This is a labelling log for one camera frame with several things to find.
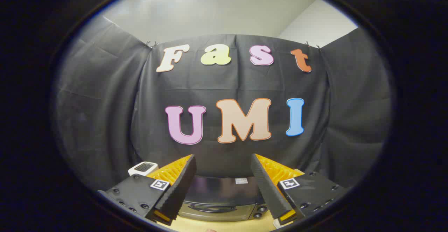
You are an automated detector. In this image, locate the white plastic device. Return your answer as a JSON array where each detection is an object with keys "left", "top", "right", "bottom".
[{"left": 128, "top": 161, "right": 159, "bottom": 177}]

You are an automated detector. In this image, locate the black toaster oven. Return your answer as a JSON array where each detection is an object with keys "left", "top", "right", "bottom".
[{"left": 178, "top": 175, "right": 271, "bottom": 222}]

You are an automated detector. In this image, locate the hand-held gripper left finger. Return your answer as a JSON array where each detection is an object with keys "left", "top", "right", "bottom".
[{"left": 98, "top": 154, "right": 197, "bottom": 226}]

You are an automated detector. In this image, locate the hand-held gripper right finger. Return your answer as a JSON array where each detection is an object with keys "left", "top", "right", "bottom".
[{"left": 250, "top": 153, "right": 350, "bottom": 228}]

